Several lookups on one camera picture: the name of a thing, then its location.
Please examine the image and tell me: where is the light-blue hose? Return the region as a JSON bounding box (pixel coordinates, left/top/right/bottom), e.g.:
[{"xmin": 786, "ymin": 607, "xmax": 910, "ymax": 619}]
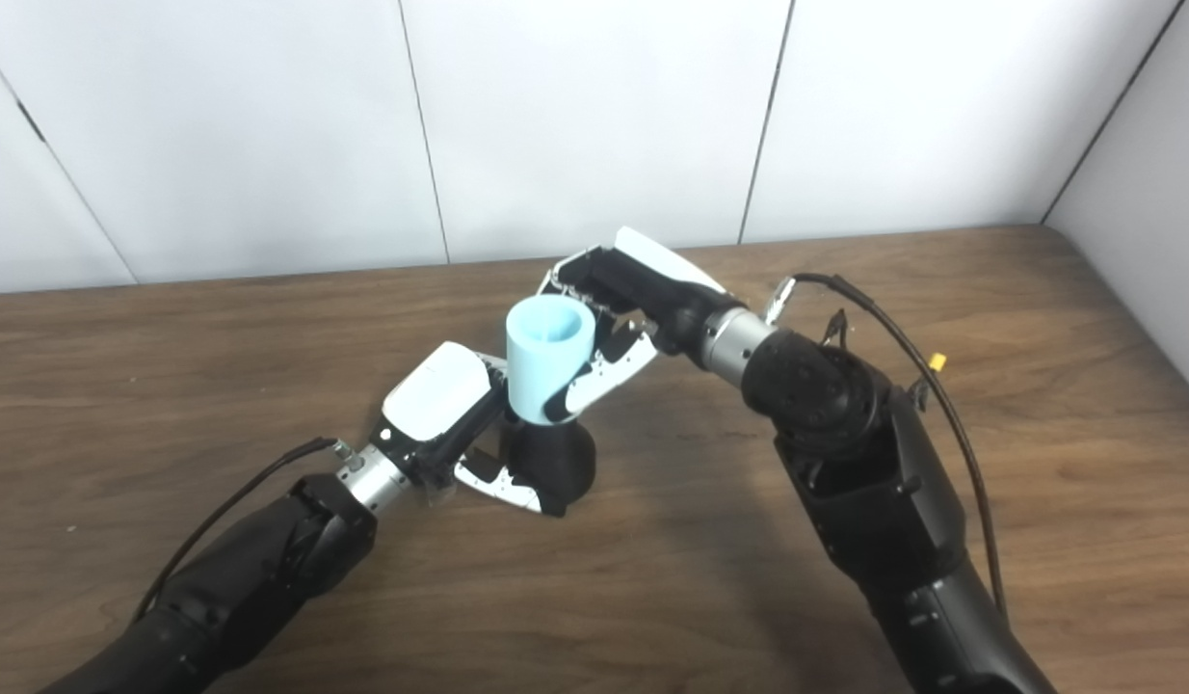
[{"xmin": 505, "ymin": 295, "xmax": 596, "ymax": 425}]

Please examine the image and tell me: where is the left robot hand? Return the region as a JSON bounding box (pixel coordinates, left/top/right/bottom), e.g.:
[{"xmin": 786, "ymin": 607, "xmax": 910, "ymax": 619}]
[{"xmin": 368, "ymin": 341, "xmax": 567, "ymax": 518}]

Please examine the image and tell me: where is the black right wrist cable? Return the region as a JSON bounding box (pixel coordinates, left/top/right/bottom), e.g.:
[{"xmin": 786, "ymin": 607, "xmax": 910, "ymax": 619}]
[{"xmin": 763, "ymin": 273, "xmax": 1010, "ymax": 627}]

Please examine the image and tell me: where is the black nozzle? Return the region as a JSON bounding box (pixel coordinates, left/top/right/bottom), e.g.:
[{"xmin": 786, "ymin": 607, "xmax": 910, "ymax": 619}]
[{"xmin": 503, "ymin": 410, "xmax": 596, "ymax": 514}]

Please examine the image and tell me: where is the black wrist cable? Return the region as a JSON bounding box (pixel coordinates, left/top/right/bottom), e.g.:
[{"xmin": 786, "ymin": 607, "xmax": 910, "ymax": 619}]
[
  {"xmin": 763, "ymin": 273, "xmax": 1010, "ymax": 627},
  {"xmin": 132, "ymin": 437, "xmax": 350, "ymax": 623}
]

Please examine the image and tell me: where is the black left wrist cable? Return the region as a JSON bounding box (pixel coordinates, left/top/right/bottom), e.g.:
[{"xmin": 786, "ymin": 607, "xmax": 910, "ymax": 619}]
[{"xmin": 132, "ymin": 437, "xmax": 350, "ymax": 623}]

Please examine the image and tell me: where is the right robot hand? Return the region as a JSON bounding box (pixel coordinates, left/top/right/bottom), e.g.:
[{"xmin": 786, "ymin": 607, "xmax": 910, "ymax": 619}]
[{"xmin": 537, "ymin": 227, "xmax": 750, "ymax": 425}]

